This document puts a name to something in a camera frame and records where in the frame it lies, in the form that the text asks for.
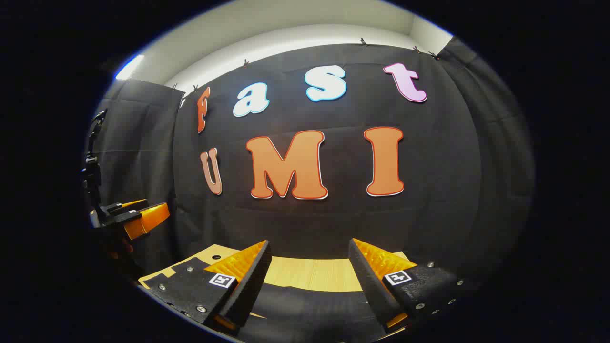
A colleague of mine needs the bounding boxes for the dark grey jeans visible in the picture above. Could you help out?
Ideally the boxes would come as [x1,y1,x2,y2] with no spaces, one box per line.
[238,282,382,343]

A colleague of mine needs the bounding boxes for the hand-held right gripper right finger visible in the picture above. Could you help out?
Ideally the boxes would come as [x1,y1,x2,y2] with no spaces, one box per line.
[348,238,479,334]

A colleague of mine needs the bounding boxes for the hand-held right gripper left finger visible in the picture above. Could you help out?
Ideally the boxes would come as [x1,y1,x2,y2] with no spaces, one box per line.
[141,240,273,333]

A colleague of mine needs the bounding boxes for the black backdrop cloth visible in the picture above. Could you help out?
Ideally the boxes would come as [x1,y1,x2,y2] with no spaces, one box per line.
[86,37,537,305]

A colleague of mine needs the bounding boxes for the ceiling light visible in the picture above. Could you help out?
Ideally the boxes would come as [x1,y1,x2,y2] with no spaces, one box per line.
[114,54,145,81]

